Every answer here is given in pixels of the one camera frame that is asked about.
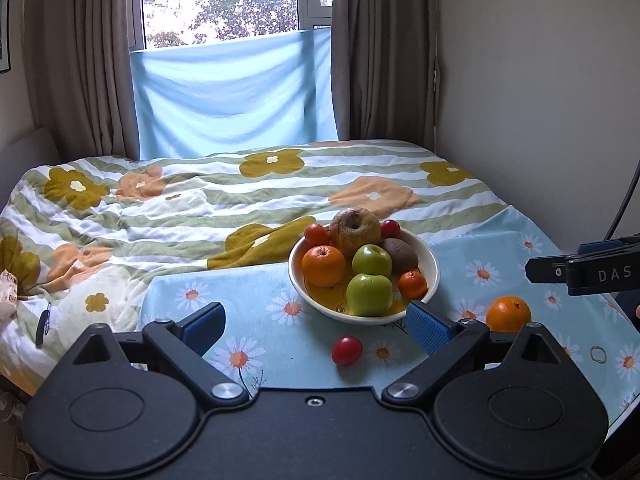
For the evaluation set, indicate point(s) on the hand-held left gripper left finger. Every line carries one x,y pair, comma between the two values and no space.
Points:
205,327

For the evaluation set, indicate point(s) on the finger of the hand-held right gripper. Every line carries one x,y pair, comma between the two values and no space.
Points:
600,247
546,270

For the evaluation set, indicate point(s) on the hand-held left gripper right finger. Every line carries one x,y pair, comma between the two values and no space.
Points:
427,327

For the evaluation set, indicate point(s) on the small mandarin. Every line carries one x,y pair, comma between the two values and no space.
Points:
412,285

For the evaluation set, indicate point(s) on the medium orange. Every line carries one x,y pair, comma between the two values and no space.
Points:
508,315

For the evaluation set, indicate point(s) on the green apple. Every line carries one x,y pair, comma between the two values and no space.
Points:
369,295
372,259

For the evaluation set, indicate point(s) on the small red tomato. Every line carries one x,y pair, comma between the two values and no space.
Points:
390,228

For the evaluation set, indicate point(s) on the cream bowl with bear print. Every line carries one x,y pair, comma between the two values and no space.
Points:
310,300

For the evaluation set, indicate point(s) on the large orange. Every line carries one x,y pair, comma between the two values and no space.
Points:
324,266

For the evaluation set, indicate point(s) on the orange-red tomato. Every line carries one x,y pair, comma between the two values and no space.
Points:
315,234

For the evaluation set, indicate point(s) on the dark blue fabric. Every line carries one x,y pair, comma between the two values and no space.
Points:
627,312

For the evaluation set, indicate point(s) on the brown kiwi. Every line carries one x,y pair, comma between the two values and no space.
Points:
402,255

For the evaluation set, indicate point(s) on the light blue daisy tablecloth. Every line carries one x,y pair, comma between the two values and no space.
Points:
280,350

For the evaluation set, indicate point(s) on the yellow rubber band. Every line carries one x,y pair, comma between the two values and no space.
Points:
591,354

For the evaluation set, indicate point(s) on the striped floral blanket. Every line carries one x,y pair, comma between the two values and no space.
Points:
200,210

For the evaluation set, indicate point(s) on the wrinkled yellow-brown apple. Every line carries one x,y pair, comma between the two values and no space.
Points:
355,230

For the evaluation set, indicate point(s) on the small patterned packet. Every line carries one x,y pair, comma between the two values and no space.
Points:
7,292

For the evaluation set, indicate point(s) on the light blue window cloth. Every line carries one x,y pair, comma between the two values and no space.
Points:
225,95

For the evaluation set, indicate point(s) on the grey headboard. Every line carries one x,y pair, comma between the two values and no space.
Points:
30,160

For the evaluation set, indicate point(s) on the brown curtain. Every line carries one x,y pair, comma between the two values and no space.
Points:
85,60
385,50

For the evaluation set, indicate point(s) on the window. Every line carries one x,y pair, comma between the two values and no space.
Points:
225,0

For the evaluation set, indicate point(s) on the framed wall picture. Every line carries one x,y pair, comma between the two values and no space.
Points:
4,30

